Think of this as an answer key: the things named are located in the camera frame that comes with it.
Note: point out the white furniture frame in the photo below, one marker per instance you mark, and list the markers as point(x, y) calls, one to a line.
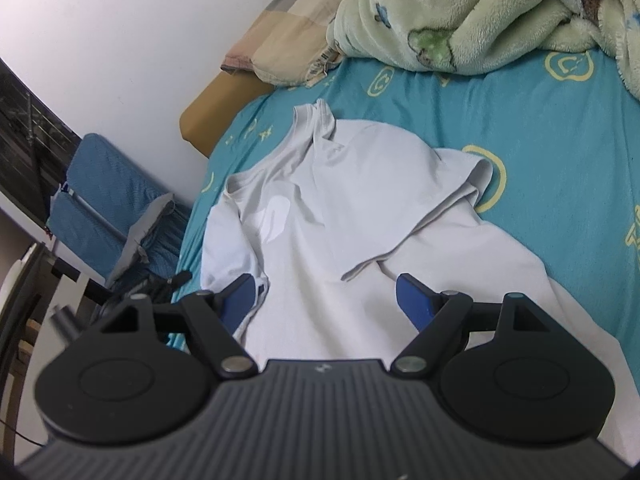
point(30, 305)

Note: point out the teal printed bed sheet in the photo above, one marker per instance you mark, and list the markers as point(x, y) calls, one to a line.
point(530, 125)

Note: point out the white t-shirt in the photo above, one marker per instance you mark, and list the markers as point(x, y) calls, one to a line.
point(345, 230)

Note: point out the green fleece blanket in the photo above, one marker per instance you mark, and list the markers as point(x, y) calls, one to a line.
point(480, 10)

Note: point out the grey cloth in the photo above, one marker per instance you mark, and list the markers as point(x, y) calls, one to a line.
point(145, 232)

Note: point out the plaid pillow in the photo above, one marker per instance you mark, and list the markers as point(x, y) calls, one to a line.
point(295, 25)

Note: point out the tan mattress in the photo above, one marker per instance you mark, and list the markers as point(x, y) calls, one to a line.
point(215, 110)

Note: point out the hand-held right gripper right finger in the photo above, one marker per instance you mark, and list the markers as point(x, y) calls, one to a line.
point(415, 299)

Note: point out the blue folding chair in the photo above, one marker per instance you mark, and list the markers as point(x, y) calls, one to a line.
point(110, 200)

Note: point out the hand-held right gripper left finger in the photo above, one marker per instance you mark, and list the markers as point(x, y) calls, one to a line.
point(239, 296)

